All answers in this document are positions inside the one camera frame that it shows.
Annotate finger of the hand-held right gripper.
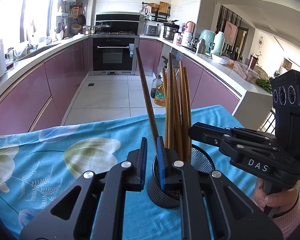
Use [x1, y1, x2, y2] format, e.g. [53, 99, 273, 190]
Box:
[196, 122, 234, 133]
[188, 124, 230, 153]

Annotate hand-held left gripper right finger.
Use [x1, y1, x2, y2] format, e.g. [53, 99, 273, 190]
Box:
[157, 135, 283, 240]

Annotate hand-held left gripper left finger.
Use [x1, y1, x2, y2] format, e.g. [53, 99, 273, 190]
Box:
[19, 137, 148, 240]

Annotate black mesh utensil holder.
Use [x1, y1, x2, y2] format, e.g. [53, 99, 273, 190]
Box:
[147, 144, 215, 208]

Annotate bunch of wooden chopsticks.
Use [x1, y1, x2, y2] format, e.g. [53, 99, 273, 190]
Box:
[161, 52, 192, 162]

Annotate person's right forearm pink sleeve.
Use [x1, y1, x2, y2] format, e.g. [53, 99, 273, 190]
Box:
[271, 197, 300, 239]

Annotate person's right hand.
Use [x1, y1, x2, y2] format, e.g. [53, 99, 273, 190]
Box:
[251, 179, 299, 212]

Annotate pink base cabinets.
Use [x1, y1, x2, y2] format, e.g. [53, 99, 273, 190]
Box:
[139, 40, 242, 115]
[0, 39, 93, 137]

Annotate bunch of green vegetables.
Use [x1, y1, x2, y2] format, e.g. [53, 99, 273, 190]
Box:
[255, 78, 272, 93]

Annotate yellow cooking oil bottle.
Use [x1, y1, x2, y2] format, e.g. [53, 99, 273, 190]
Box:
[154, 83, 167, 107]

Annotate clear plastic food container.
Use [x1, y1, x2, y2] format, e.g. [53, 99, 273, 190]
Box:
[233, 60, 260, 83]

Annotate white plastic bag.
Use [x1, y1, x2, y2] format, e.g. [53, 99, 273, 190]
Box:
[211, 54, 232, 65]

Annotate dark sauce bottle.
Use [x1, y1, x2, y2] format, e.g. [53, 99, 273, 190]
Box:
[150, 74, 163, 98]

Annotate blue floral tablecloth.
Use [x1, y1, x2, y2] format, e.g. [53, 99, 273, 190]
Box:
[0, 105, 273, 240]

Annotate stainless steel thermos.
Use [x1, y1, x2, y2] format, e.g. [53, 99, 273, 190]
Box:
[196, 39, 206, 55]

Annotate mint green thermos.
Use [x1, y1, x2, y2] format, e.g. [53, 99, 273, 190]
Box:
[211, 31, 227, 56]

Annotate white jar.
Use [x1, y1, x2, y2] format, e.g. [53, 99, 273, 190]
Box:
[181, 32, 192, 47]

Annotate stainless steel stock pot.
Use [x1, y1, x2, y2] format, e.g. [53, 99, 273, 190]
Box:
[163, 26, 178, 40]

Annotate black built-in oven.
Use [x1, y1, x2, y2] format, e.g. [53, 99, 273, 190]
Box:
[91, 35, 140, 75]

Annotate silver rice cooker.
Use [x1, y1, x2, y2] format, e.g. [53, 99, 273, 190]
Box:
[142, 23, 162, 37]

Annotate black range hood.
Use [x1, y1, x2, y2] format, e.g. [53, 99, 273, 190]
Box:
[95, 14, 140, 34]

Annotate black wok with lid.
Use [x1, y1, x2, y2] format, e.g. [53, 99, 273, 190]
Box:
[95, 22, 112, 33]

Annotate white kitchen countertop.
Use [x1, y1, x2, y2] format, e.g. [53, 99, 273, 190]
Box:
[0, 34, 273, 100]

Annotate kitchen window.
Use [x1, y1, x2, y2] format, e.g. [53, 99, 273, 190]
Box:
[0, 0, 65, 43]

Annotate pink wall painting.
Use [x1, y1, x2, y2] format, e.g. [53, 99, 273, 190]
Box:
[224, 20, 238, 46]

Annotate black wall rack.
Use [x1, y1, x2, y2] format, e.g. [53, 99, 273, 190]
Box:
[142, 2, 171, 23]

